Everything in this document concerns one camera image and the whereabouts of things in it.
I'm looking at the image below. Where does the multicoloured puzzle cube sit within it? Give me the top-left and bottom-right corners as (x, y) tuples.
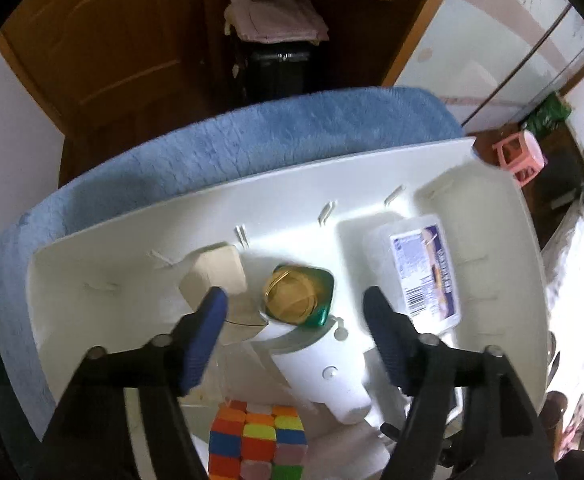
(207, 399), (309, 480)

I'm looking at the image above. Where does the pink folded cloth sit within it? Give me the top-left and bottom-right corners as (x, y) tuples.
(223, 0), (330, 45)

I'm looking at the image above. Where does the white plastic handheld device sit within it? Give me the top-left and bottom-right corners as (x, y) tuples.
(249, 317), (373, 423)

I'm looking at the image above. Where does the brown wooden shelf unit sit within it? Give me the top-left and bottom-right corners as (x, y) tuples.
(199, 0), (465, 106)

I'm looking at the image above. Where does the white checked blanket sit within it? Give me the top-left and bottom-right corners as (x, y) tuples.
(542, 200), (584, 411)

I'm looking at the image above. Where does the white plastic bin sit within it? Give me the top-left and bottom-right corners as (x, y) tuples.
(24, 136), (548, 480)

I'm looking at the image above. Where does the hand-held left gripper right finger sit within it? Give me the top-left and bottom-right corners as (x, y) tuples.
(362, 286), (558, 480)

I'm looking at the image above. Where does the floral sliding wardrobe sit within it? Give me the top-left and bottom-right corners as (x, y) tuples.
(392, 0), (584, 131)

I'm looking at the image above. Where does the pink plastic stool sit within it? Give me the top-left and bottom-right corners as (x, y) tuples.
(492, 130), (547, 188)

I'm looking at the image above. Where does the clear plastic box with label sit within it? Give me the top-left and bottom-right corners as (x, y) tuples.
(362, 214), (462, 333)

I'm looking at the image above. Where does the black box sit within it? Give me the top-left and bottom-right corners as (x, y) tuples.
(244, 42), (317, 103)

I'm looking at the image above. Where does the beige block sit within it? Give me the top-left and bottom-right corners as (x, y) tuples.
(179, 242), (249, 313)

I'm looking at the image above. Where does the green bag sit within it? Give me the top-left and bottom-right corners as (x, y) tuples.
(519, 92), (572, 136)

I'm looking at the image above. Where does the brown wooden door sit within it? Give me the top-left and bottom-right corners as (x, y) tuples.
(0, 0), (207, 136)

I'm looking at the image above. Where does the blue fleece table cover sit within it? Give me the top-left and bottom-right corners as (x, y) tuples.
(0, 86), (465, 441)

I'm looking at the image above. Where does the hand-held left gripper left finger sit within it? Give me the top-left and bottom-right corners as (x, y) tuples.
(26, 286), (230, 480)

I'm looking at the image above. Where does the green box with gold lid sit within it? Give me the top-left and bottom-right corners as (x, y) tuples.
(262, 266), (335, 328)

